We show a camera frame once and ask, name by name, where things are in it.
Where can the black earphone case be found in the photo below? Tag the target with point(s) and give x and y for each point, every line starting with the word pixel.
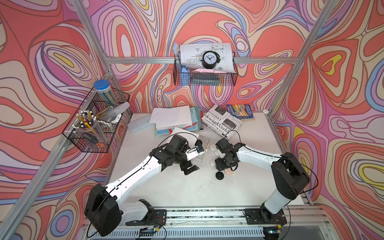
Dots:
pixel 219 175

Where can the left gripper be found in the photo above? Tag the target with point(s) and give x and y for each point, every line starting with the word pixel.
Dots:
pixel 188 163

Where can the stack of folders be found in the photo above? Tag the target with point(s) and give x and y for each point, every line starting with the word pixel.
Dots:
pixel 193 126

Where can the white drawer cabinet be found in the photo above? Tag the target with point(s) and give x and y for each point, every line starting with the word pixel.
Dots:
pixel 189 136

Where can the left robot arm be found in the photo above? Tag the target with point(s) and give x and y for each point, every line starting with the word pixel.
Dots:
pixel 104 208

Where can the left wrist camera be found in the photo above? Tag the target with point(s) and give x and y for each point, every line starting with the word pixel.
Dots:
pixel 195 152

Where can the black alarm clock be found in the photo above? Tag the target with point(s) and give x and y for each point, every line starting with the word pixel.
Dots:
pixel 210 60

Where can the blue lid pencil jar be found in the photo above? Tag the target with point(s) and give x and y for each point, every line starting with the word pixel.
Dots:
pixel 105 91

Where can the translucent plastic box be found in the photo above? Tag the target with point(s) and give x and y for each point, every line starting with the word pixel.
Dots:
pixel 140 124

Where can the black wire wall basket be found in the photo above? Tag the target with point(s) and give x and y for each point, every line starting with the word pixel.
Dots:
pixel 184 76

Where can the blue magazine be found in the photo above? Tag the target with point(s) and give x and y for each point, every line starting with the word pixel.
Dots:
pixel 241 112

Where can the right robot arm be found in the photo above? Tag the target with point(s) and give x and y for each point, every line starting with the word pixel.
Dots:
pixel 289 175

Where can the white book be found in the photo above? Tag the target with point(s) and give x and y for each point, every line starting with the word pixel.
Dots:
pixel 169 118

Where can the black wire side basket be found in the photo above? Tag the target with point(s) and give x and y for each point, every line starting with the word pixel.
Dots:
pixel 107 130

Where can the white stapler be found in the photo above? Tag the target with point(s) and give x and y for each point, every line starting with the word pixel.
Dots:
pixel 117 110

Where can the white drawing paper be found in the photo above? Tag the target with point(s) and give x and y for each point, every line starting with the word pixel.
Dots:
pixel 191 56

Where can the folded newspaper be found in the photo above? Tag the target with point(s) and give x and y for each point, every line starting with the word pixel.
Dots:
pixel 221 122

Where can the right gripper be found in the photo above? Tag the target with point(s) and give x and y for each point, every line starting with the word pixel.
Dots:
pixel 219 166

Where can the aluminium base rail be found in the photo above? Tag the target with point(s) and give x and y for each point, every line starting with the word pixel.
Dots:
pixel 231 223

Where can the pink earphone case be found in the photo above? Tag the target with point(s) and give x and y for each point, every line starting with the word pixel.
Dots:
pixel 228 172

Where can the clear plastic drawer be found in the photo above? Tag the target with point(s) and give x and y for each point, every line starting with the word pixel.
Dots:
pixel 202 145

